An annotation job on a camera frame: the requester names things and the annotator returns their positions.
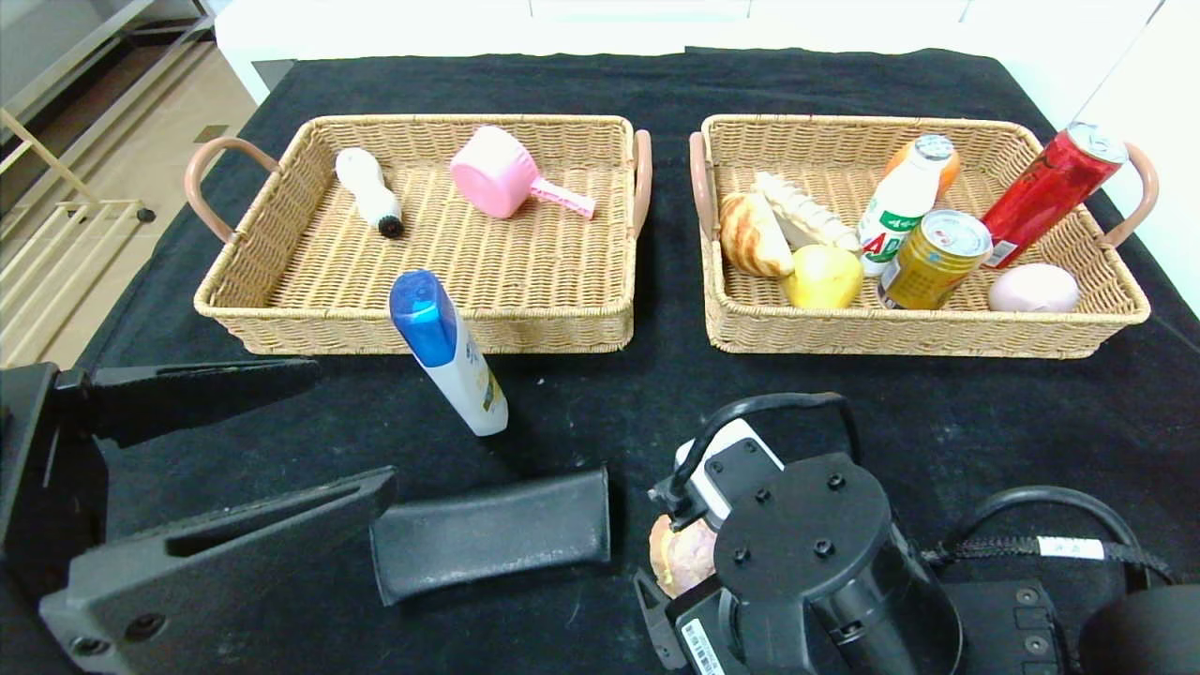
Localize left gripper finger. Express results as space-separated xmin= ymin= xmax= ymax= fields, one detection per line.
xmin=38 ymin=472 xmax=366 ymax=675
xmin=77 ymin=356 xmax=323 ymax=449

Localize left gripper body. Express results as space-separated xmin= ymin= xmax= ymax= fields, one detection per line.
xmin=0 ymin=361 xmax=110 ymax=610

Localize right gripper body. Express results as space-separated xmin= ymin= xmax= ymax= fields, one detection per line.
xmin=665 ymin=573 xmax=751 ymax=675

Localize round cream puff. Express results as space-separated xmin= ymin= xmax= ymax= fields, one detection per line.
xmin=649 ymin=514 xmax=719 ymax=599

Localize long ridged pastry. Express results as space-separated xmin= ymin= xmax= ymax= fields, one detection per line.
xmin=755 ymin=171 xmax=861 ymax=252

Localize golden drink can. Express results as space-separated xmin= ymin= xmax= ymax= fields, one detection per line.
xmin=877 ymin=209 xmax=993 ymax=310

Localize white AD milk bottle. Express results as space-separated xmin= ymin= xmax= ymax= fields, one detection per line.
xmin=858 ymin=134 xmax=957 ymax=278

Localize wicker basket holding food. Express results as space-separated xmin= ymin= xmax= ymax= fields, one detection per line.
xmin=689 ymin=114 xmax=1160 ymax=360

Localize wicker basket holding toiletries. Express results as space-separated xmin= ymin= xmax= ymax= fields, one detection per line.
xmin=185 ymin=114 xmax=653 ymax=355

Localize black leather pouch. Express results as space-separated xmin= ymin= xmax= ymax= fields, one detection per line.
xmin=367 ymin=466 xmax=612 ymax=608

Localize white shampoo bottle blue cap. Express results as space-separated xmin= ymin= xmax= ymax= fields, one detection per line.
xmin=389 ymin=270 xmax=509 ymax=438

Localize white brush bottle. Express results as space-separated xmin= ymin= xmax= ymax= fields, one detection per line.
xmin=335 ymin=147 xmax=404 ymax=239

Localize black table cloth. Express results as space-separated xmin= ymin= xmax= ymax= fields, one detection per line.
xmin=80 ymin=47 xmax=1200 ymax=675

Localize grey shelf unit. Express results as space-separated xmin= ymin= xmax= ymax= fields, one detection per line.
xmin=0 ymin=0 xmax=217 ymax=132

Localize pink plastic scoop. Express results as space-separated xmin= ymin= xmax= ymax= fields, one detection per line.
xmin=450 ymin=126 xmax=597 ymax=220

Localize yellow lemon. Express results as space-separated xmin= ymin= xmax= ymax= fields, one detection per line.
xmin=784 ymin=245 xmax=864 ymax=310

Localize striped croissant bread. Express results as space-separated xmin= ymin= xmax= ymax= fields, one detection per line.
xmin=719 ymin=192 xmax=795 ymax=279

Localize pale pink egg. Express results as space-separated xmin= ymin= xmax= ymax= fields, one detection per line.
xmin=987 ymin=262 xmax=1080 ymax=313

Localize orange fruit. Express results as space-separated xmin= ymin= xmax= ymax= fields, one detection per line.
xmin=886 ymin=141 xmax=963 ymax=198

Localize red drink can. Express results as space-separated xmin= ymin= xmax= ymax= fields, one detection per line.
xmin=978 ymin=123 xmax=1129 ymax=270

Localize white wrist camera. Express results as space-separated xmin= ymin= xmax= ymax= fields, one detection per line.
xmin=687 ymin=418 xmax=786 ymax=532

